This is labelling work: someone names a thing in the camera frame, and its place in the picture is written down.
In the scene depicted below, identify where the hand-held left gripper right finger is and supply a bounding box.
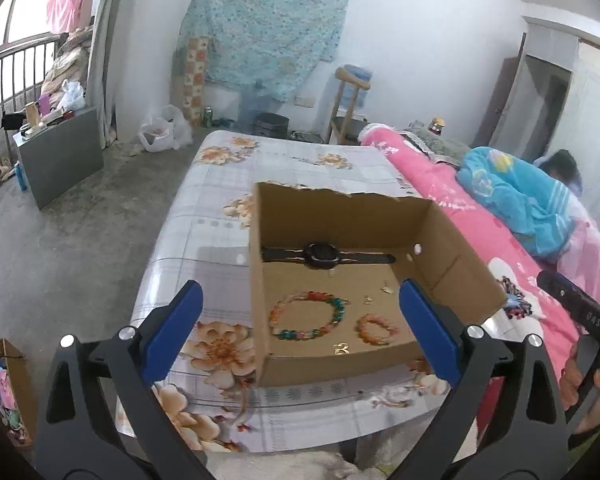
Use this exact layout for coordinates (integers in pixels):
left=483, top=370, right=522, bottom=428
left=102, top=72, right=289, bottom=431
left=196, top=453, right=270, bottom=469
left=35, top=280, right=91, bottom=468
left=387, top=279, right=571, bottom=480

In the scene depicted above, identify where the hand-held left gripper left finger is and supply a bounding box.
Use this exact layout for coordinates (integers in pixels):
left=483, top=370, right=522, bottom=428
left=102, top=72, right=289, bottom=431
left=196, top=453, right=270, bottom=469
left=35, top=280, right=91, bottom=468
left=35, top=280, right=216, bottom=480

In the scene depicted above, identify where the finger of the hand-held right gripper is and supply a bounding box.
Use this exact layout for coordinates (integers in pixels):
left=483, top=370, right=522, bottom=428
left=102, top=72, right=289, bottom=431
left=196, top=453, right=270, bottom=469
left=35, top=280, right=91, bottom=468
left=536, top=270, right=588, bottom=328

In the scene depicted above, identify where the orange bead bracelet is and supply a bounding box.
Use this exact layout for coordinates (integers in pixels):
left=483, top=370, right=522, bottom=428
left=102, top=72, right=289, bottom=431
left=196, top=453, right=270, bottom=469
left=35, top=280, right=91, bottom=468
left=356, top=313, right=401, bottom=347

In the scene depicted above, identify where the brown cardboard box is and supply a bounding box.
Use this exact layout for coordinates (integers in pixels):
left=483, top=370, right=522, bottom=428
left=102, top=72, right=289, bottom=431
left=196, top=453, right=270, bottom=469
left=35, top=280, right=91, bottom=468
left=247, top=181, right=508, bottom=388

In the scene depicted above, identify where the multicolour bead bracelet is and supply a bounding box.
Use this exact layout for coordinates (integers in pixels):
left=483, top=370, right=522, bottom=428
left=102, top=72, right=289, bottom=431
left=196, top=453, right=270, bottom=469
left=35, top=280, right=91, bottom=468
left=268, top=291, right=347, bottom=342

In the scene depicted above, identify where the black wrist watch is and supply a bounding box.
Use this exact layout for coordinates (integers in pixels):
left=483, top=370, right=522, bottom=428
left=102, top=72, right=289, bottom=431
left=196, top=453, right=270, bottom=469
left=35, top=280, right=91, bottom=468
left=261, top=242, right=397, bottom=270

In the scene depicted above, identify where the light pink blanket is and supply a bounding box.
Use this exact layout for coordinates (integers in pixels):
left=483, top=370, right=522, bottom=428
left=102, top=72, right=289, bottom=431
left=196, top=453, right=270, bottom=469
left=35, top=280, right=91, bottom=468
left=555, top=195, right=600, bottom=301

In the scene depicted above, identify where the blue printed blanket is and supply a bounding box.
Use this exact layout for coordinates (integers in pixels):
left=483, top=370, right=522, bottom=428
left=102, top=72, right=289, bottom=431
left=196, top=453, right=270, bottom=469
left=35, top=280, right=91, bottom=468
left=456, top=146, right=588, bottom=261

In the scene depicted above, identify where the cardboard box of clothes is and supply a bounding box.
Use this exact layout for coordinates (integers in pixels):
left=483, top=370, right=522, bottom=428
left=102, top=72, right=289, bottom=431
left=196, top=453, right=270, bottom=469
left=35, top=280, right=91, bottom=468
left=0, top=337, right=38, bottom=448

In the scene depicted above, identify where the grey-green lace cloth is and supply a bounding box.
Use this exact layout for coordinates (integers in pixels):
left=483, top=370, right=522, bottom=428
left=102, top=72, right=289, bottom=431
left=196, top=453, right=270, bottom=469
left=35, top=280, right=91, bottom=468
left=405, top=121, right=473, bottom=161

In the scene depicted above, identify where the white wardrobe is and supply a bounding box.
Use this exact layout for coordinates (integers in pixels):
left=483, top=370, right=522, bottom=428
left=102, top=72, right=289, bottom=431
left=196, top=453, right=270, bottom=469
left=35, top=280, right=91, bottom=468
left=522, top=15, right=600, bottom=221

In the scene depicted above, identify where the white plastic bag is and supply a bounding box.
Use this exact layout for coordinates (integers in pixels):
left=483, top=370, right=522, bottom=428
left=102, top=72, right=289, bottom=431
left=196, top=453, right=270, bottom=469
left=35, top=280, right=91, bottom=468
left=139, top=105, right=193, bottom=153

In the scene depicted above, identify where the brown door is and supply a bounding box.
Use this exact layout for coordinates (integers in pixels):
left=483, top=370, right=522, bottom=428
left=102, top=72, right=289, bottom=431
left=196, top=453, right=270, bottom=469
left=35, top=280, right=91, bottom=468
left=472, top=57, right=523, bottom=148

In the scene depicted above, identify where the grey cabinet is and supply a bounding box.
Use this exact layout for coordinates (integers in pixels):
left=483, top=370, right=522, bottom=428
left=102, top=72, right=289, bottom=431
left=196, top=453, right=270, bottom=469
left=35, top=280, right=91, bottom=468
left=14, top=105, right=105, bottom=211

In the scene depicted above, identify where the black round container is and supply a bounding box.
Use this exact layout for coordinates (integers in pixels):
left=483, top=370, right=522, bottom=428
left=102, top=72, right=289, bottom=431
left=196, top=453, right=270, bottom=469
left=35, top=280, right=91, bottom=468
left=252, top=112, right=291, bottom=138

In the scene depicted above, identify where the orange patterned panel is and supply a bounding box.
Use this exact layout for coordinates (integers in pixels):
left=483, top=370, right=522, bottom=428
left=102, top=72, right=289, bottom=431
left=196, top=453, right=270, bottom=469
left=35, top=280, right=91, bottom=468
left=172, top=35, right=212, bottom=126

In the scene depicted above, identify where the blue water bottle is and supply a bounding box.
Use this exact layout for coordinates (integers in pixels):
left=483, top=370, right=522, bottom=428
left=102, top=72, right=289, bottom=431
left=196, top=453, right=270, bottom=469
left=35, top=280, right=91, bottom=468
left=341, top=64, right=373, bottom=111

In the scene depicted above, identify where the pile of folded bedding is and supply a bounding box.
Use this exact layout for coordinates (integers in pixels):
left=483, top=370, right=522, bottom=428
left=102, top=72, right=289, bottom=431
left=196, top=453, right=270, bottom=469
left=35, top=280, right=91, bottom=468
left=39, top=27, right=95, bottom=111

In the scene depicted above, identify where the grey curtain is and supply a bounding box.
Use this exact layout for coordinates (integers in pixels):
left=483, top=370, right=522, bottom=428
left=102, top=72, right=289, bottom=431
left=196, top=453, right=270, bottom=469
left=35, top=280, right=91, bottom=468
left=89, top=0, right=136, bottom=148

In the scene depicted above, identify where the metal railing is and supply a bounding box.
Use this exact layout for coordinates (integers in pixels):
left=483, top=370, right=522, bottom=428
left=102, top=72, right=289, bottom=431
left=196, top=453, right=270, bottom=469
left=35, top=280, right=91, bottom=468
left=0, top=30, right=63, bottom=196

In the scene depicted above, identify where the pink hanging garment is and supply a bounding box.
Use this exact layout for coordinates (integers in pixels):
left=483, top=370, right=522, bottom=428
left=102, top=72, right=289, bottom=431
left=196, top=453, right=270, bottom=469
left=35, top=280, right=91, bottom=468
left=46, top=0, right=97, bottom=35

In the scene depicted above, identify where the teal floral wall cloth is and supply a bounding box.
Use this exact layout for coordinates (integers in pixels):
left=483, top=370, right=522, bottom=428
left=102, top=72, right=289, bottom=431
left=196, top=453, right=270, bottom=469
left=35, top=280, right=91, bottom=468
left=177, top=0, right=350, bottom=103

